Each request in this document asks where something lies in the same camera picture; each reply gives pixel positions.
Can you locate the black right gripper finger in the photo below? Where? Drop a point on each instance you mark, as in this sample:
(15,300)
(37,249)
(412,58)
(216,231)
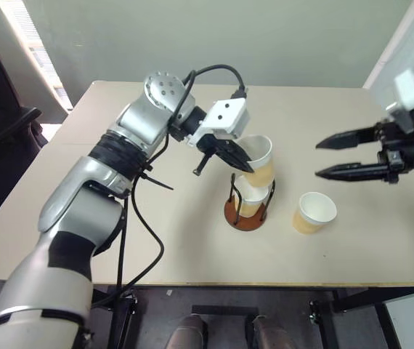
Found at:
(352,139)
(356,172)

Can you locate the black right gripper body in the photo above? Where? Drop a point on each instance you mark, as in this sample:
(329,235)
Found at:
(405,145)

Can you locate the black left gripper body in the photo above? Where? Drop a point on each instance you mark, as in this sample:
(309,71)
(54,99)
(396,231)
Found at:
(212,143)

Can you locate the black left gripper thin finger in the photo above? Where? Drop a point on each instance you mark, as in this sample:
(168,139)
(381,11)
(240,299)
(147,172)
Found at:
(202,163)

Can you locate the black left gripper broad finger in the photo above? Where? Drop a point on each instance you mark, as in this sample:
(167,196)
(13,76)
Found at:
(236,156)

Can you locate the tan paper cup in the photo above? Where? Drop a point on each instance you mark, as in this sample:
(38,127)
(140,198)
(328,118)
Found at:
(250,210)
(312,214)
(252,192)
(263,172)

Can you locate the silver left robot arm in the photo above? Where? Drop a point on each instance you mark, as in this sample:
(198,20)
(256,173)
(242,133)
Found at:
(138,120)

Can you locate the black zip tie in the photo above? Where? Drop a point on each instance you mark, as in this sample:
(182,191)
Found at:
(158,183)

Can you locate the white panel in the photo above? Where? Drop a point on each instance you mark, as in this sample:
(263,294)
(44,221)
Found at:
(408,321)

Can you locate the dark rounded shape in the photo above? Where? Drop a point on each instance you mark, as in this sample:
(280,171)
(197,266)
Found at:
(187,332)
(272,334)

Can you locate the window blind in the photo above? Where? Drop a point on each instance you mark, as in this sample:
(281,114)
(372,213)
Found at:
(43,58)

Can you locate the black office chair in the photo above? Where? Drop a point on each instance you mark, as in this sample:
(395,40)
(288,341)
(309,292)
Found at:
(0,145)

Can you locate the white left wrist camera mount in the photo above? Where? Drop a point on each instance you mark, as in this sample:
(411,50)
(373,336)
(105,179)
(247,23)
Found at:
(229,114)

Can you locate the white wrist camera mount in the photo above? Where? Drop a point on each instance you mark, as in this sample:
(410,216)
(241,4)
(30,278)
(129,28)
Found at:
(229,114)
(412,91)

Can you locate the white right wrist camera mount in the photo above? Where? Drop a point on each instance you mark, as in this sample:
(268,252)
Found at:
(412,91)

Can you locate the black metal table frame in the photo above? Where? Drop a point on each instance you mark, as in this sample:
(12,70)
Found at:
(356,296)

